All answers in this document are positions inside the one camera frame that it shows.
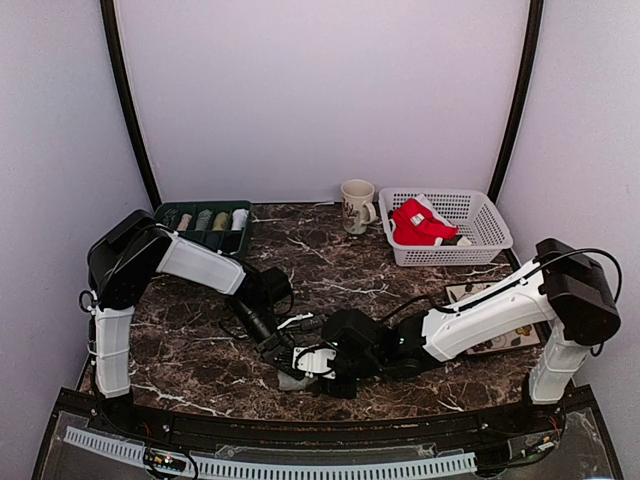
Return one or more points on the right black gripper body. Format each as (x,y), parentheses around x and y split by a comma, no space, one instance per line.
(347,391)

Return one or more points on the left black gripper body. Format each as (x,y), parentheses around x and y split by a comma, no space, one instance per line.
(265,348)

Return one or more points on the grey underwear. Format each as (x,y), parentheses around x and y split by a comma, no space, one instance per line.
(287,383)

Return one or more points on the navy underwear cream waistband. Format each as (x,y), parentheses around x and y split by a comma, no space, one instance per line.
(213,240)

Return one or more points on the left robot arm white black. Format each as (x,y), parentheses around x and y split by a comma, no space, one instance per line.
(141,263)

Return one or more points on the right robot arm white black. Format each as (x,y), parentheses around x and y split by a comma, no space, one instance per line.
(561,285)

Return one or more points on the red underwear in basket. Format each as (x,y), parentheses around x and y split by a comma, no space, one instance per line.
(417,223)

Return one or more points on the green divided organizer tray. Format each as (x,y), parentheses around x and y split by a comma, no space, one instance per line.
(234,243)

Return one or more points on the white rolled cloth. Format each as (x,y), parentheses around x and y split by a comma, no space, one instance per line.
(239,219)

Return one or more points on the olive rolled cloth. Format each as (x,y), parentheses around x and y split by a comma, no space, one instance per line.
(220,222)

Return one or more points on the grey-green rolled cloth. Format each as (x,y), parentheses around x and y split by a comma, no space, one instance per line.
(203,219)

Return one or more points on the small green circuit board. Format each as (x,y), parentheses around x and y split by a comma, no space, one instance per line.
(163,462)

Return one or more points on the pink rolled cloth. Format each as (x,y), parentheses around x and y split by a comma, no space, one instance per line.
(185,223)

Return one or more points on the white plastic basket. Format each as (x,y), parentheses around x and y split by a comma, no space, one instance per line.
(483,233)

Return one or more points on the patterned dark rolled cloth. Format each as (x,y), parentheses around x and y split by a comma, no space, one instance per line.
(169,217)

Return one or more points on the cream floral mug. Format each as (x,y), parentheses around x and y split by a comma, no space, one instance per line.
(357,205)

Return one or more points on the floral square coaster tile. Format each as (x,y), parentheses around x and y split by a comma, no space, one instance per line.
(522,337)

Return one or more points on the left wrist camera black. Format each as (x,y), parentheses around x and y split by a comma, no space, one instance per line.
(303,322)

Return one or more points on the white slotted cable duct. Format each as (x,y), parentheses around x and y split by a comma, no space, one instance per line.
(255,463)

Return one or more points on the black front rail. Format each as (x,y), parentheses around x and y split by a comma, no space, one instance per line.
(480,428)

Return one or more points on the left black frame post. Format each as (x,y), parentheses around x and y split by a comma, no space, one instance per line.
(120,75)

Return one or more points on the black frame post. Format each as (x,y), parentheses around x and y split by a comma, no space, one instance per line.
(120,75)
(523,79)

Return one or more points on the right black frame post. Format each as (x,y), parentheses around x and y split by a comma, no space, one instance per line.
(523,79)

